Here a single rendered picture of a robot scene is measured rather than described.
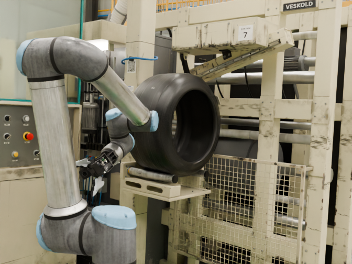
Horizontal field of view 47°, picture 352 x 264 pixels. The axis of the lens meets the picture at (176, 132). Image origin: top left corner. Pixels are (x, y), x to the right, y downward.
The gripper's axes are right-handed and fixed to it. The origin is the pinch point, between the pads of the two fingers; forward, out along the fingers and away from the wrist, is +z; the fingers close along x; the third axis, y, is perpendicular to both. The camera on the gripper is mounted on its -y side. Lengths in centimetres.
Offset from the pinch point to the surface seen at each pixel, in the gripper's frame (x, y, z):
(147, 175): 25, -17, -59
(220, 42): -12, 39, -111
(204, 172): 44, 2, -79
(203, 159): 36, 6, -78
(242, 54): 1, 44, -119
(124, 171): 18, -31, -61
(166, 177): 30, -4, -55
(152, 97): -9, 10, -64
